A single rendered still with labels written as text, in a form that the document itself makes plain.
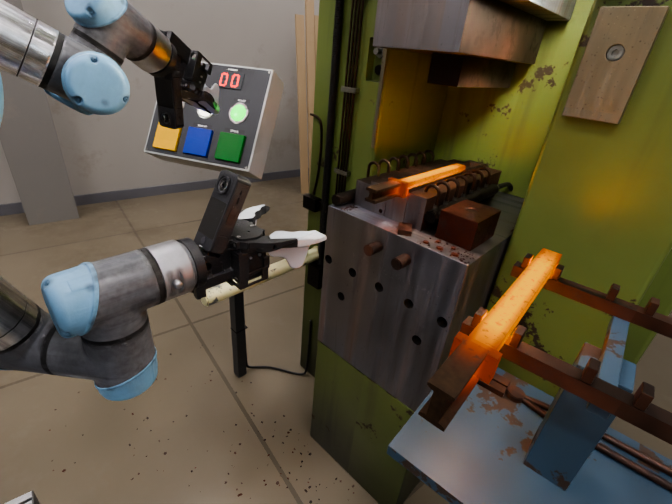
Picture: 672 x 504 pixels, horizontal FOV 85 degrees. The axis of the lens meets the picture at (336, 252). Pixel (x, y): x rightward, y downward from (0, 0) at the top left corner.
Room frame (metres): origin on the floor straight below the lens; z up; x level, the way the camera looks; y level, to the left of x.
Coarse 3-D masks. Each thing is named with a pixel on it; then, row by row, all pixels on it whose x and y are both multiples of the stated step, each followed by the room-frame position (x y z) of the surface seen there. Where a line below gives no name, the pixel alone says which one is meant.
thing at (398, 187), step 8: (440, 168) 0.97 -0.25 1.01; (448, 168) 0.97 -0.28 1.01; (456, 168) 0.98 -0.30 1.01; (464, 168) 1.02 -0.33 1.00; (416, 176) 0.87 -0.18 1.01; (424, 176) 0.87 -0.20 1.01; (432, 176) 0.89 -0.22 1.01; (440, 176) 0.92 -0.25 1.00; (376, 184) 0.76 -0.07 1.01; (384, 184) 0.77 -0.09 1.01; (392, 184) 0.77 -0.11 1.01; (400, 184) 0.78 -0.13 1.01; (408, 184) 0.81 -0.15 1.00; (416, 184) 0.83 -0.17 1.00; (376, 192) 0.72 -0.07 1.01; (384, 192) 0.75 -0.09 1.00; (392, 192) 0.78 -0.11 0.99; (400, 192) 0.79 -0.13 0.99; (368, 200) 0.73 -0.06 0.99; (376, 200) 0.73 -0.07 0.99; (384, 200) 0.74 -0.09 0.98
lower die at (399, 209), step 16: (384, 176) 0.94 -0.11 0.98; (400, 176) 0.92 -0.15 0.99; (448, 176) 0.93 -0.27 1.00; (480, 176) 0.99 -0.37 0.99; (496, 176) 1.05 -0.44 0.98; (368, 192) 0.86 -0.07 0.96; (416, 192) 0.79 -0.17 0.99; (432, 192) 0.81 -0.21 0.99; (368, 208) 0.85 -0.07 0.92; (384, 208) 0.82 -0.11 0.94; (400, 208) 0.80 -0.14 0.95; (416, 208) 0.77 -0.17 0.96; (432, 208) 0.78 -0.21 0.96; (416, 224) 0.76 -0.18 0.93; (432, 224) 0.80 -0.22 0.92
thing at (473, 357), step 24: (552, 264) 0.50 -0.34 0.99; (528, 288) 0.42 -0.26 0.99; (504, 312) 0.36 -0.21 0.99; (456, 336) 0.30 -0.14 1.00; (480, 336) 0.31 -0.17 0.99; (504, 336) 0.32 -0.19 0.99; (456, 360) 0.26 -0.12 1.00; (480, 360) 0.26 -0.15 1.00; (432, 384) 0.23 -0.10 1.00; (456, 384) 0.23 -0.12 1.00; (432, 408) 0.23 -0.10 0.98; (456, 408) 0.24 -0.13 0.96
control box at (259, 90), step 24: (216, 72) 1.10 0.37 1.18; (240, 72) 1.08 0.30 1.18; (264, 72) 1.06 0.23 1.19; (240, 96) 1.04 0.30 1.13; (264, 96) 1.03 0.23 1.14; (192, 120) 1.04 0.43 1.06; (216, 120) 1.02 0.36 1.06; (240, 120) 1.01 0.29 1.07; (264, 120) 1.01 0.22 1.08; (216, 144) 0.99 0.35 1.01; (264, 144) 1.01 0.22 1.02; (216, 168) 0.99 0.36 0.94; (240, 168) 0.94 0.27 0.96
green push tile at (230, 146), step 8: (224, 136) 0.99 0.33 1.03; (232, 136) 0.98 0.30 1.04; (240, 136) 0.98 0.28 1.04; (224, 144) 0.97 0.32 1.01; (232, 144) 0.97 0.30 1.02; (240, 144) 0.97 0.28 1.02; (216, 152) 0.97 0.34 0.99; (224, 152) 0.96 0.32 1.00; (232, 152) 0.96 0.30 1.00; (240, 152) 0.96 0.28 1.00; (224, 160) 0.95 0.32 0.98; (232, 160) 0.95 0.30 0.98
